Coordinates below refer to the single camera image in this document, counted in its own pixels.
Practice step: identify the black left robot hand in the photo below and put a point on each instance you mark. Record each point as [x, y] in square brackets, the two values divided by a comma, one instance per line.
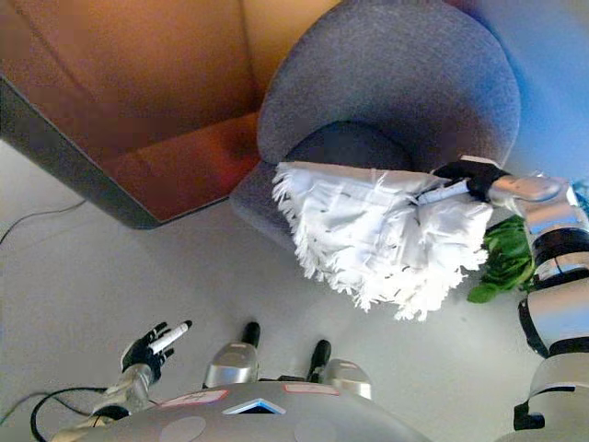
[140, 352]

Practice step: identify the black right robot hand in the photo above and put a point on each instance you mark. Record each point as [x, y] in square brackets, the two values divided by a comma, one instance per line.
[474, 177]

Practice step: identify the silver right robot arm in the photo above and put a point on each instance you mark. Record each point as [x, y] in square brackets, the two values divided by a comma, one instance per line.
[552, 230]

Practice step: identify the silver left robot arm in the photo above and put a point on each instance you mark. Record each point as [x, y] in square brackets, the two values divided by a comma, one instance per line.
[129, 391]

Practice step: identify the green leafy plant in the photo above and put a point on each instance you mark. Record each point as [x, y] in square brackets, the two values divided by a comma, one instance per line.
[506, 258]

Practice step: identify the silver left robot leg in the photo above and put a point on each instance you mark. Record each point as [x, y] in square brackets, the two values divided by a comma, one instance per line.
[230, 366]

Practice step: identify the silver robot leg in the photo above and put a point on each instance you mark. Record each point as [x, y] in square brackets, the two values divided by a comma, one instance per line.
[230, 366]
[347, 375]

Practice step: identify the black left robot foot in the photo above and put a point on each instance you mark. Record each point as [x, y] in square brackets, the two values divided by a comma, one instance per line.
[251, 332]

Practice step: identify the grey fabric armchair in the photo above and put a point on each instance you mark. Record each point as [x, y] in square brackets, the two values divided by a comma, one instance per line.
[391, 78]

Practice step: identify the grey robot torso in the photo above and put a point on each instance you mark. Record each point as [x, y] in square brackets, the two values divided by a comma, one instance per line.
[257, 419]

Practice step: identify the silver right robot leg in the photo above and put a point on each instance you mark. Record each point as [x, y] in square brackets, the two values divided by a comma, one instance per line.
[347, 375]

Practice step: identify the brown wooden cabinet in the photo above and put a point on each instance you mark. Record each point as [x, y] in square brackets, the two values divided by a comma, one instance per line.
[138, 92]

